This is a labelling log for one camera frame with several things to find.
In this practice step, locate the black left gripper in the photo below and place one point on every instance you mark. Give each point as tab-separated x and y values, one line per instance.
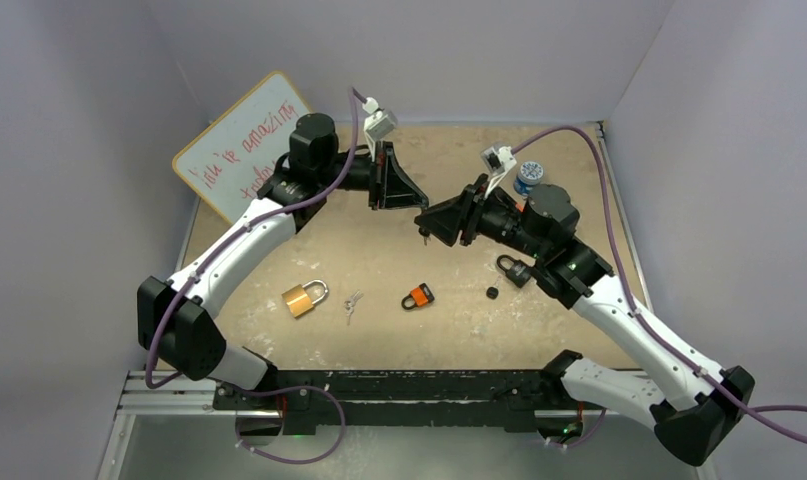
395	190

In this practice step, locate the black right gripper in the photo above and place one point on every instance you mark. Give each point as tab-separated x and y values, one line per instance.
444	221

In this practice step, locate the black-headed keys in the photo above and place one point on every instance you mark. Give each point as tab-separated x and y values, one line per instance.
425	234

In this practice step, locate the orange padlock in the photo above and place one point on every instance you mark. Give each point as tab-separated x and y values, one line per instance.
419	297

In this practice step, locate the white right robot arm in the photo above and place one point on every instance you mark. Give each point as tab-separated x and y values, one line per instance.
688	400

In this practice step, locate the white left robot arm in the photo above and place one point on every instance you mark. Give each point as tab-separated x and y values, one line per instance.
176	316

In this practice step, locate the single black-headed key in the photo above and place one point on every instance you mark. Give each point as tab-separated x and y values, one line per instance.
492	292

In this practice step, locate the black padlock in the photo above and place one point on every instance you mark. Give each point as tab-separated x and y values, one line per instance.
514	270

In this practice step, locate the blue white round jar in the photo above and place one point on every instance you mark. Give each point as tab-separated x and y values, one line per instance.
529	175

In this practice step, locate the small silver keys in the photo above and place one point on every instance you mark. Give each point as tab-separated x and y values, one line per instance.
350	304

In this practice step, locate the brass padlock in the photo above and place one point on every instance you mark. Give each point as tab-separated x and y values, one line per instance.
303	298

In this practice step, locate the whiteboard with red writing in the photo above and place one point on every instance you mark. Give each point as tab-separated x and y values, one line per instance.
231	159

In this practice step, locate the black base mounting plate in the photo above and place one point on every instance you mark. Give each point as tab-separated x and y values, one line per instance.
517	401

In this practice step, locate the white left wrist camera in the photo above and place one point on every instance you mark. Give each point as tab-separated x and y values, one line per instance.
378	123

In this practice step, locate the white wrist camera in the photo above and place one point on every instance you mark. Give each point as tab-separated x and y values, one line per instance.
378	123
499	161

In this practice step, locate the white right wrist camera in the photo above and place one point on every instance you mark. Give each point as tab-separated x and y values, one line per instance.
499	161

